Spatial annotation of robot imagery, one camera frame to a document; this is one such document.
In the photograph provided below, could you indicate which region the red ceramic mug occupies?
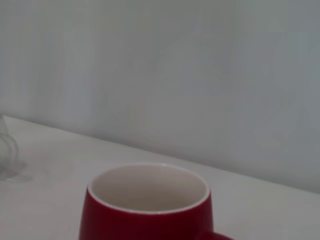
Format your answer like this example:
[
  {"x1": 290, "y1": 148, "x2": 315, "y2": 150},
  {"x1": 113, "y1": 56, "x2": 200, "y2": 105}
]
[{"x1": 79, "y1": 162, "x2": 236, "y2": 240}]

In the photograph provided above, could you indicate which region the clear double-walled glass cup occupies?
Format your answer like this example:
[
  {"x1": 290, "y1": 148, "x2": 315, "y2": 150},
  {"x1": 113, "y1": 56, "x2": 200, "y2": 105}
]
[{"x1": 0, "y1": 114, "x2": 27, "y2": 181}]

